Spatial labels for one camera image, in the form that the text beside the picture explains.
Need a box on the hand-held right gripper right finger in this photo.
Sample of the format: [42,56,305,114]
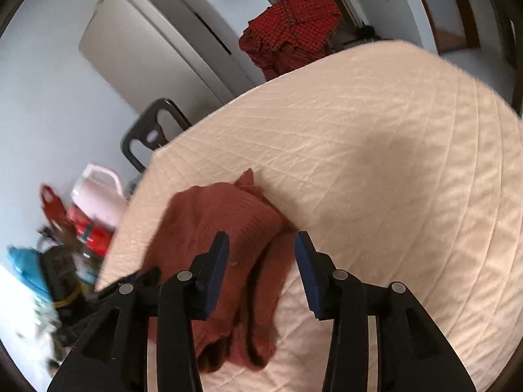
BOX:
[295,231,477,392]

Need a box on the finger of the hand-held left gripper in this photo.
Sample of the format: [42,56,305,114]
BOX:
[96,267,162,299]

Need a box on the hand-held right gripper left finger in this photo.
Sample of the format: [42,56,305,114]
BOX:
[47,231,230,392]

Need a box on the brown ribbed knit sweater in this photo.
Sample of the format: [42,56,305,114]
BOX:
[141,168,297,374]

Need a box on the blue plastic object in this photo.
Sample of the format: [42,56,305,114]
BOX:
[6,247,50,295]

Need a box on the red antler bottle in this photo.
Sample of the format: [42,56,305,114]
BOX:
[40,185,114,257]

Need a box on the white electric kettle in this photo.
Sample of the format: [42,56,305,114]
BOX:
[71,163,128,235]

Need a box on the cream quilted blanket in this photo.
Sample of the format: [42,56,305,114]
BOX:
[96,40,523,392]

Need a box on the black plastic chair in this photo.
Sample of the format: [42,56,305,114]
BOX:
[120,98,193,174]

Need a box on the grey refrigerator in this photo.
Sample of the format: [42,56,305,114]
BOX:
[78,0,266,115]

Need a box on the red checkered cloth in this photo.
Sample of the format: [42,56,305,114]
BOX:
[239,0,343,82]

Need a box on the brown wooden door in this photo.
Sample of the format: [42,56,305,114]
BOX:
[409,0,480,54]

